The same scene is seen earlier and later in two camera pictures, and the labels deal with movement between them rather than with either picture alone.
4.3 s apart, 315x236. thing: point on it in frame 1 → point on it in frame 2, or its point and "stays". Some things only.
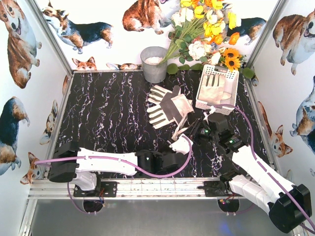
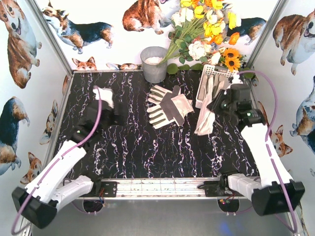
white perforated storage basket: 217,86 stays
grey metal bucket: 153,72 stays
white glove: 184,112 → 206,123
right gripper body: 197,125 → 216,105
